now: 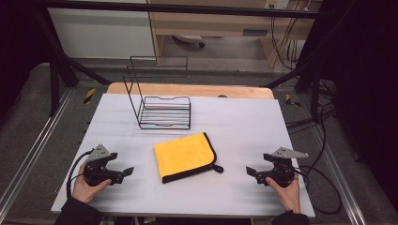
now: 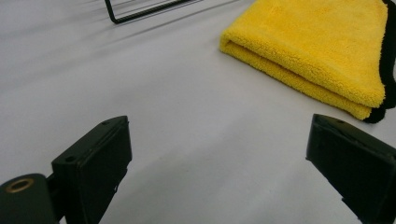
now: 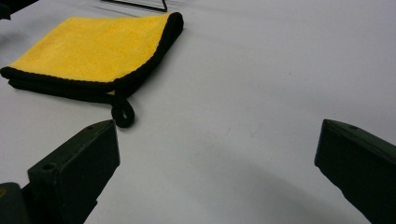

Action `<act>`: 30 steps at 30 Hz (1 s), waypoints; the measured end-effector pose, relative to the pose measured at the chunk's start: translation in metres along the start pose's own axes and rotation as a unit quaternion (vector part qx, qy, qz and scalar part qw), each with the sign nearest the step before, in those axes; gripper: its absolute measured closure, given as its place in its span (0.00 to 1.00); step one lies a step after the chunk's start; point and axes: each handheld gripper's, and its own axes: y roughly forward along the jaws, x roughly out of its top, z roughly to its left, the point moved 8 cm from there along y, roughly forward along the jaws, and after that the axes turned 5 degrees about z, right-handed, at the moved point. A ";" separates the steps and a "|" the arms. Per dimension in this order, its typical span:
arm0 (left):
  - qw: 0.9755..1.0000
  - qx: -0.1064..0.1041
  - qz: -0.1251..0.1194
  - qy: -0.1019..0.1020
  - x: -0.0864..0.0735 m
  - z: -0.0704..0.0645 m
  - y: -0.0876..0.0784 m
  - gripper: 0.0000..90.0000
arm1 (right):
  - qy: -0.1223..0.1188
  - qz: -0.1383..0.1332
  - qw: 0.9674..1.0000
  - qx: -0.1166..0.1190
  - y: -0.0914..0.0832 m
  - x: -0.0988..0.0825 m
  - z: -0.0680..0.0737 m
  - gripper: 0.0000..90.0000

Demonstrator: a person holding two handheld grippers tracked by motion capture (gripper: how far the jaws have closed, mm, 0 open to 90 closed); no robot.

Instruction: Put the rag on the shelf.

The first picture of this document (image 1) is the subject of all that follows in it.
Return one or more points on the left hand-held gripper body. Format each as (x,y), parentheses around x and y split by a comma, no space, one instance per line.
(96,173)

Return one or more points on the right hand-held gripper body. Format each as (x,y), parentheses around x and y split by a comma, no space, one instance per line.
(283,173)

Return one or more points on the yellow towel with black trim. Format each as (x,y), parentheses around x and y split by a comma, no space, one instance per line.
(184,156)

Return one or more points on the person's left hand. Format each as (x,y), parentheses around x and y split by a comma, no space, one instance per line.
(84,190)

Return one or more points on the person's right hand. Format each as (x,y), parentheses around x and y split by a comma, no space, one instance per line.
(289,197)

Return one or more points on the yellow black tape strip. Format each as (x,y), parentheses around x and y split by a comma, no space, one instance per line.
(291,100)
(89,96)

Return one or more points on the black curtain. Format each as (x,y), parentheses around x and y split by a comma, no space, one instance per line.
(369,78)
(18,47)

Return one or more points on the white cabinet panel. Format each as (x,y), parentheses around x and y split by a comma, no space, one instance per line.
(100,34)

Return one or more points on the white chair base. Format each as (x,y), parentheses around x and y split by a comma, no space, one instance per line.
(189,39)

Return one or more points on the light wooden desk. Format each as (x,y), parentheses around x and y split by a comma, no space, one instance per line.
(212,26)

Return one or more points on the aluminium floor rail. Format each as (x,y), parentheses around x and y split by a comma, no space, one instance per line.
(34,146)
(339,175)

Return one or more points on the white wall outlet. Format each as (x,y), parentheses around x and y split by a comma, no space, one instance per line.
(276,3)

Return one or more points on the black metal frame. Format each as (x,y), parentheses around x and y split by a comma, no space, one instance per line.
(187,9)

